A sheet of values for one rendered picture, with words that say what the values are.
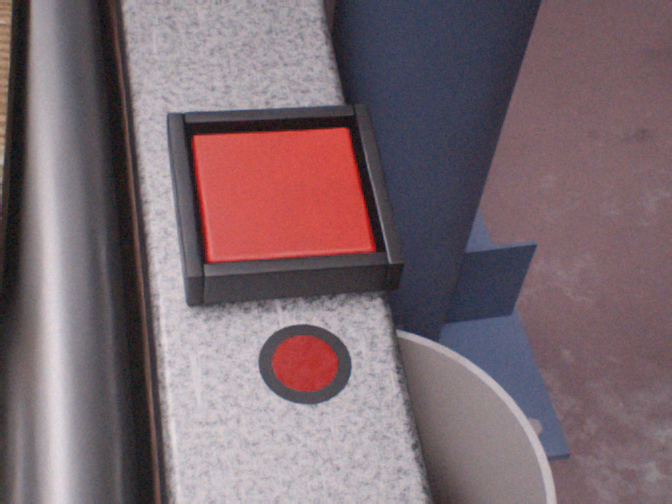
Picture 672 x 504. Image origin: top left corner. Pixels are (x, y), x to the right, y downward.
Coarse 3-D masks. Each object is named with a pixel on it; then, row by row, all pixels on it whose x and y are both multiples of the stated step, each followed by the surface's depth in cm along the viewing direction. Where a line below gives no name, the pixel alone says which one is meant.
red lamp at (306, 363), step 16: (304, 336) 46; (288, 352) 45; (304, 352) 45; (320, 352) 46; (288, 368) 45; (304, 368) 45; (320, 368) 45; (336, 368) 45; (288, 384) 45; (304, 384) 45; (320, 384) 45
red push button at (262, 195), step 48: (192, 144) 49; (240, 144) 49; (288, 144) 49; (336, 144) 50; (240, 192) 48; (288, 192) 48; (336, 192) 48; (240, 240) 46; (288, 240) 47; (336, 240) 47
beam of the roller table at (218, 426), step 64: (128, 0) 55; (192, 0) 55; (256, 0) 56; (320, 0) 56; (128, 64) 53; (192, 64) 53; (256, 64) 54; (320, 64) 54; (128, 128) 55; (192, 320) 46; (256, 320) 46; (320, 320) 46; (384, 320) 47; (192, 384) 44; (256, 384) 45; (384, 384) 45; (192, 448) 43; (256, 448) 43; (320, 448) 43; (384, 448) 44
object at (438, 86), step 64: (384, 0) 106; (448, 0) 104; (512, 0) 105; (384, 64) 111; (448, 64) 109; (512, 64) 113; (384, 128) 116; (448, 128) 115; (448, 192) 123; (448, 256) 133; (512, 256) 149; (448, 320) 157; (512, 320) 159; (512, 384) 153
